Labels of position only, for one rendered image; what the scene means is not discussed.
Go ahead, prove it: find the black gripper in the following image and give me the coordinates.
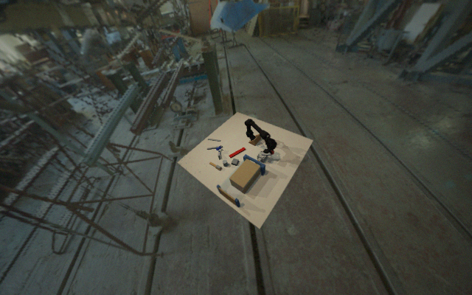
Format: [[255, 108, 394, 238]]
[[263, 143, 274, 154]]

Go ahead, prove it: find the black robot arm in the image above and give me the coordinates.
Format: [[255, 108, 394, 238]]
[[245, 119, 277, 149]]

